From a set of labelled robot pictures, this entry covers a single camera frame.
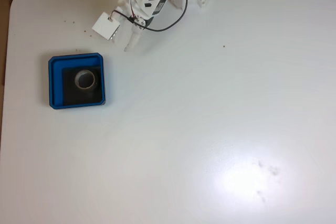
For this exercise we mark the black tape roll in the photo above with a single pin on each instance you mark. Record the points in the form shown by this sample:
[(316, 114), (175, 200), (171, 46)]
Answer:
[(76, 79)]

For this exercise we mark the blue box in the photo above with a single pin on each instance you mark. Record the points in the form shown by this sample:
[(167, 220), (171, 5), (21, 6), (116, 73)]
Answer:
[(56, 82)]

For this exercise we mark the white camera box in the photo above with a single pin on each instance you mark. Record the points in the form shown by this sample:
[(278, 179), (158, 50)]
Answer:
[(105, 26)]

